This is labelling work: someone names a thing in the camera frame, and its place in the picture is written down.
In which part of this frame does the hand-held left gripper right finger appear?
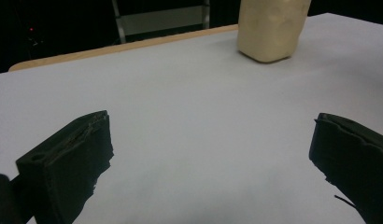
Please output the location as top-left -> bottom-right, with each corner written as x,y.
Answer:
308,112 -> 383,224

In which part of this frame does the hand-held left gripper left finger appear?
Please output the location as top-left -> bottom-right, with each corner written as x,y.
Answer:
15,110 -> 115,224

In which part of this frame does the beige square cup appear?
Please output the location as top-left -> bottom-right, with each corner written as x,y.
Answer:
236,0 -> 312,64

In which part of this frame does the white metal stand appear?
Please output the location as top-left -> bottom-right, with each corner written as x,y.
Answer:
110,0 -> 211,45

